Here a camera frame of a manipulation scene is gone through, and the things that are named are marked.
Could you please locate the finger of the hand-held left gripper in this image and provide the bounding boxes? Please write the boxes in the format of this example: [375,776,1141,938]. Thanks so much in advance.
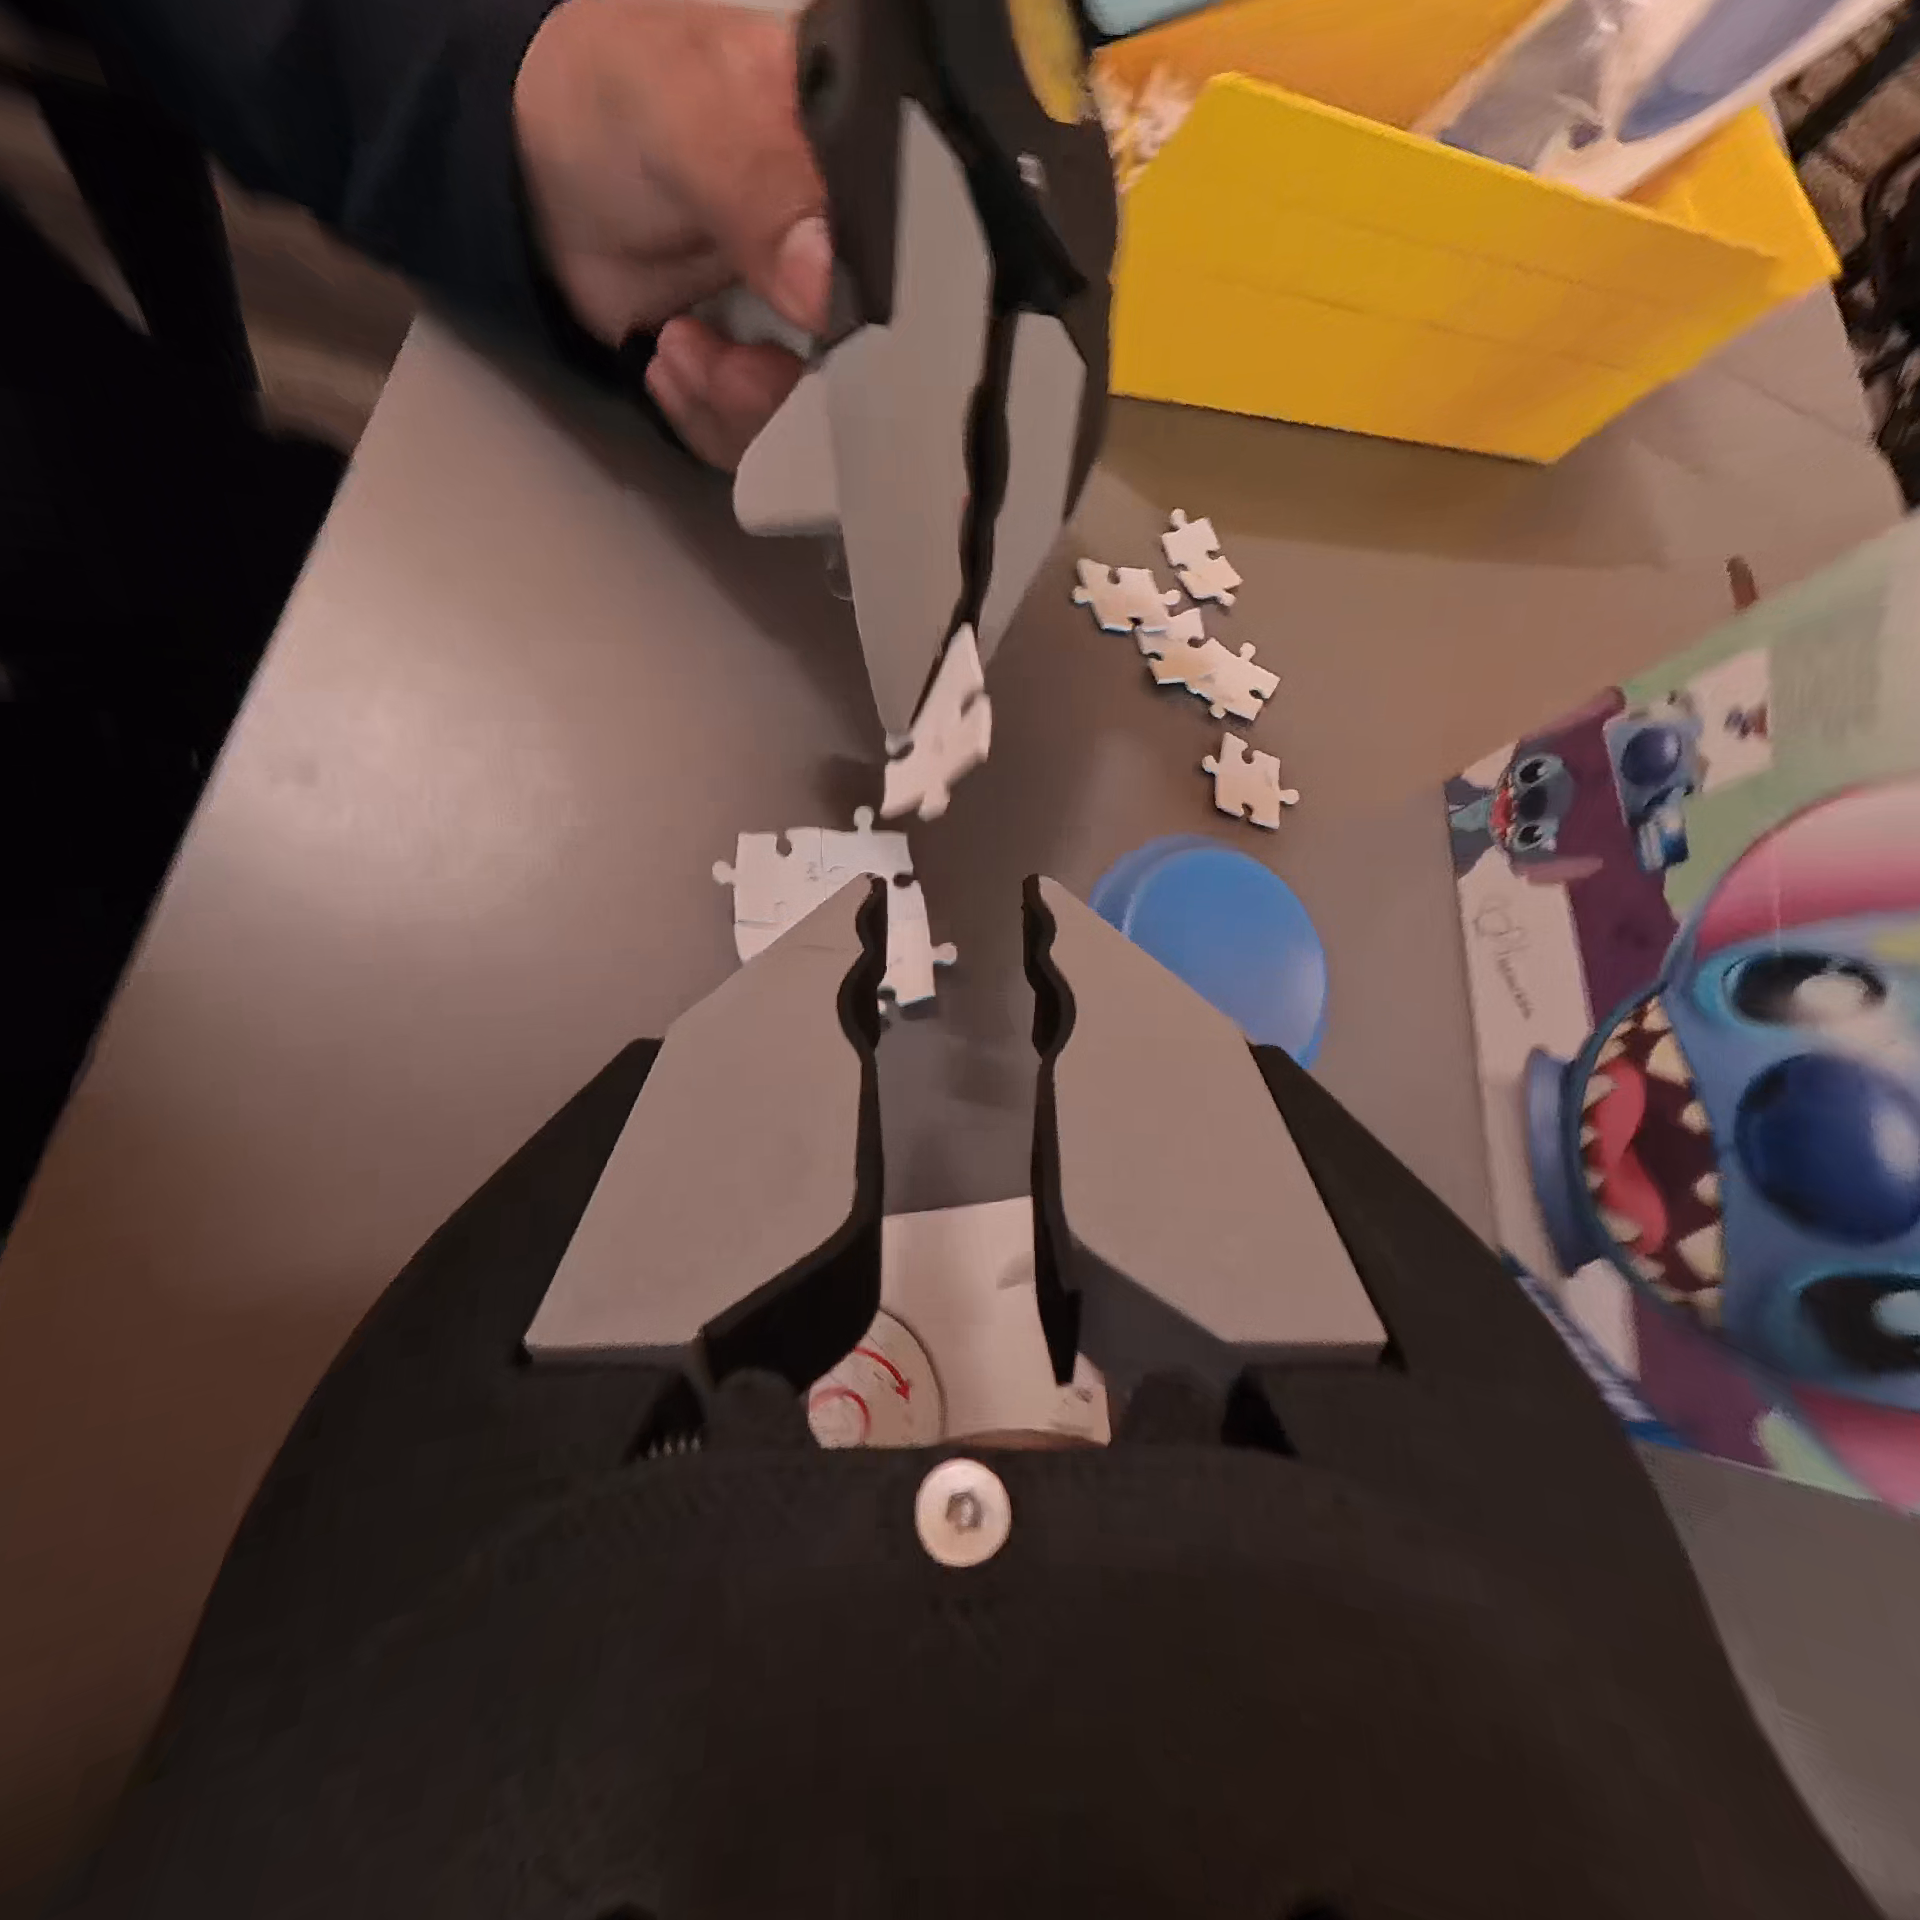
[732,101,999,747]
[960,304,1110,650]

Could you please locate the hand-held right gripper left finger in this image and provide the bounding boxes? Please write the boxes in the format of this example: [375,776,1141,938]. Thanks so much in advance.
[523,873,891,1389]

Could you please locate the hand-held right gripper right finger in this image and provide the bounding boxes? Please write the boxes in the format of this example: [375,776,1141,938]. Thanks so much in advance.
[1023,873,1393,1387]

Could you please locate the joined white puzzle pieces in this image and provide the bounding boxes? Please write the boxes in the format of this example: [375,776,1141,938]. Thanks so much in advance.
[710,803,963,1021]

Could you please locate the white jigsaw puzzle piece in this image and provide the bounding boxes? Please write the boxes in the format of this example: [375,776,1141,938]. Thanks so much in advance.
[1159,508,1248,610]
[1069,558,1184,636]
[1171,636,1284,722]
[1201,729,1303,832]
[1135,603,1221,696]
[880,621,996,821]

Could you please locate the person's left forearm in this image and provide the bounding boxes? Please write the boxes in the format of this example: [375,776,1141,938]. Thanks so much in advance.
[91,0,573,362]

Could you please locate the cartoon puzzle box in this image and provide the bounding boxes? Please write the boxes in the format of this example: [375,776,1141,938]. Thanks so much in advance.
[1442,515,1920,1510]

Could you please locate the person's left hand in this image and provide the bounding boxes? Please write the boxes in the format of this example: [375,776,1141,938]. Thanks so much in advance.
[517,0,843,469]

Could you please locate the blue plastic dome stand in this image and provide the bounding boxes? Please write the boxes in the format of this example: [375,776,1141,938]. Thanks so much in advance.
[1091,833,1332,1073]

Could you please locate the yellow plastic storage bin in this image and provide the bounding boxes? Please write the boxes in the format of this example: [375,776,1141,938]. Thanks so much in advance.
[1093,0,1844,467]

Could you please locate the glossy printed sheet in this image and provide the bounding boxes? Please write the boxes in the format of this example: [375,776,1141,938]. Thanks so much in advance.
[1411,0,1908,204]

